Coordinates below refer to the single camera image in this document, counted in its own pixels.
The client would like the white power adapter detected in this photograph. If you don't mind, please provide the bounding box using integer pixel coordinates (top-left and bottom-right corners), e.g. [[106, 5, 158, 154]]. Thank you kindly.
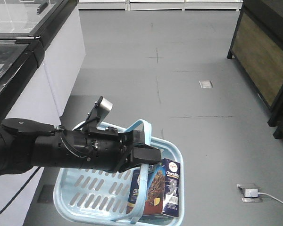
[[242, 188, 258, 198]]

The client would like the white shelf base row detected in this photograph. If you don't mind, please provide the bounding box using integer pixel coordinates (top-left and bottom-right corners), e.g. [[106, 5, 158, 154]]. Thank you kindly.
[[78, 0, 243, 11]]

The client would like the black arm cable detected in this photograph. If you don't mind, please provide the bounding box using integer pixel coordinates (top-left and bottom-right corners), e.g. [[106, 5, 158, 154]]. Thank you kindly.
[[0, 166, 42, 222]]

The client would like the near white chest freezer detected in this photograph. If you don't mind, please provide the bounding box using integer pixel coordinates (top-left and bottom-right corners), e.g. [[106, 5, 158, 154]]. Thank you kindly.
[[0, 40, 62, 226]]

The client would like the far white chest freezer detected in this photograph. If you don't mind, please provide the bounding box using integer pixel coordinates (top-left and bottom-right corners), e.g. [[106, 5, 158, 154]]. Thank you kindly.
[[0, 0, 85, 116]]

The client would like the white chest freezer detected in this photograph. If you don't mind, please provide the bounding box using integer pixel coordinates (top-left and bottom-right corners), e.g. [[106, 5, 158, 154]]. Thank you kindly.
[[0, 0, 85, 116], [0, 40, 62, 226]]

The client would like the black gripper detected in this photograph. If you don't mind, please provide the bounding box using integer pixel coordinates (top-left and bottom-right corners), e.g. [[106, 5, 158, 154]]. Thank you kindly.
[[34, 127, 161, 173]]

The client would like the light blue plastic basket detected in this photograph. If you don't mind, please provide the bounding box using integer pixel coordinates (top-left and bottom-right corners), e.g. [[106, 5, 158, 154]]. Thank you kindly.
[[53, 120, 184, 226]]

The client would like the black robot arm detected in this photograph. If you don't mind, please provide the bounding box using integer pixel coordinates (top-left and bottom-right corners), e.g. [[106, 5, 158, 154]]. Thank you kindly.
[[0, 117, 161, 175]]

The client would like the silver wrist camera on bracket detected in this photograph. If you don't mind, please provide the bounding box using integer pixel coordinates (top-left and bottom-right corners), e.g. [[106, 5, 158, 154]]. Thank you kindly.
[[85, 96, 113, 126]]

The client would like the right open floor socket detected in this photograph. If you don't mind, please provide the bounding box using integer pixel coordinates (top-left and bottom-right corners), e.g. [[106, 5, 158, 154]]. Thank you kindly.
[[236, 183, 263, 203]]

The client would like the blue Chocofello cookie box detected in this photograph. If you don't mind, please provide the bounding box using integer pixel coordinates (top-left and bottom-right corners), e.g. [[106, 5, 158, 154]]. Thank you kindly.
[[126, 157, 181, 218]]

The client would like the white power cable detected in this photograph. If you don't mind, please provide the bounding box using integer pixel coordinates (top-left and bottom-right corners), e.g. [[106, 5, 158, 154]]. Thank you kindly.
[[257, 192, 283, 211]]

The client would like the dark wood-panel counter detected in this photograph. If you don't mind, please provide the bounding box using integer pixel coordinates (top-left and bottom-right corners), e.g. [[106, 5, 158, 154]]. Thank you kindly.
[[227, 0, 283, 127]]

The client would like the middle steel floor socket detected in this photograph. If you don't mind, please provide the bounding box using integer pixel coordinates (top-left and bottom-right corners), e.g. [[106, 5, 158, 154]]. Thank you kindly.
[[199, 80, 213, 89]]

